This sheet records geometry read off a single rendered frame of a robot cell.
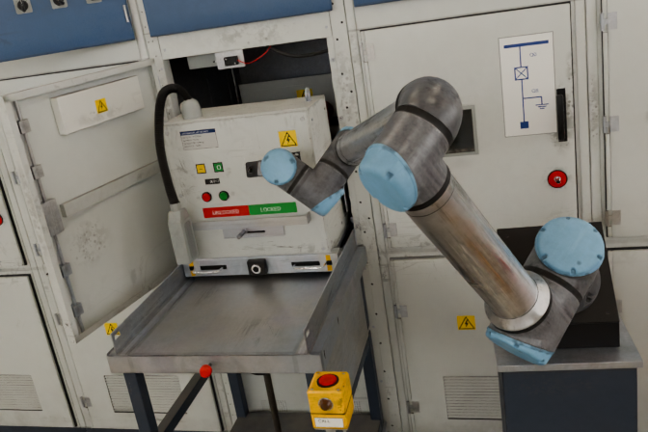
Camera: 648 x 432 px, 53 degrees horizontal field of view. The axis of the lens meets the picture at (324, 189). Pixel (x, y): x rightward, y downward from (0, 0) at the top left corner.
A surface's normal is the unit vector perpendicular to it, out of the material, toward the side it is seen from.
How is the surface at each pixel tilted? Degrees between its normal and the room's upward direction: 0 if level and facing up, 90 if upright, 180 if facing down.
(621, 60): 90
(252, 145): 90
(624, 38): 90
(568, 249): 42
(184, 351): 0
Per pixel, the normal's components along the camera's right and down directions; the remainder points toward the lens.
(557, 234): -0.18, -0.50
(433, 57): -0.22, 0.32
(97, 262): 0.90, 0.00
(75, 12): 0.36, 0.22
